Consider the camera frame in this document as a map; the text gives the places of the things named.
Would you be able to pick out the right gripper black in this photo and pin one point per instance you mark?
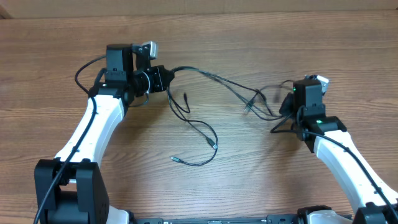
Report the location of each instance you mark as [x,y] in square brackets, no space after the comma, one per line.
[286,109]

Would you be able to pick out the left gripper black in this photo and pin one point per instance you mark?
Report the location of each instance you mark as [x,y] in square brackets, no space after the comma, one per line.
[160,84]

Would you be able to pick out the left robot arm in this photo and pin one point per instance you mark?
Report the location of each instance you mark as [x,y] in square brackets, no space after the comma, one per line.
[70,187]

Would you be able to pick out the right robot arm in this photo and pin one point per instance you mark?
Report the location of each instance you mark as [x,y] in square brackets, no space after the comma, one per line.
[371,199]

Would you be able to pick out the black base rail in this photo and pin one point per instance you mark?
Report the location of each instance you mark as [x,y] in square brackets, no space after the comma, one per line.
[270,219]

